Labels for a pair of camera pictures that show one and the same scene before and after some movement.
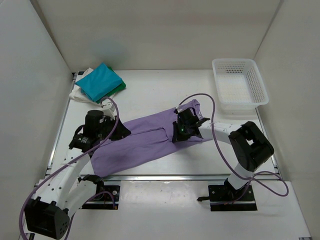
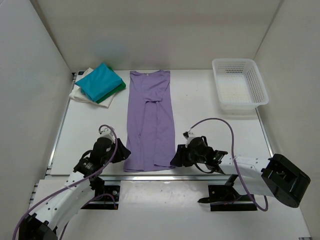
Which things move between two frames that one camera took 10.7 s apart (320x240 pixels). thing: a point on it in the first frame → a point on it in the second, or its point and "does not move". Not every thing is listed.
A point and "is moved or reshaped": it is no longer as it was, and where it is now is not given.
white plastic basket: [240, 86] does not move
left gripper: [122, 131] → [123, 152]
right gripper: [176, 137] → [180, 158]
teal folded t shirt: [99, 83] does not move
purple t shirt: [146, 135] is moved or reshaped
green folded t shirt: [123, 86] does not move
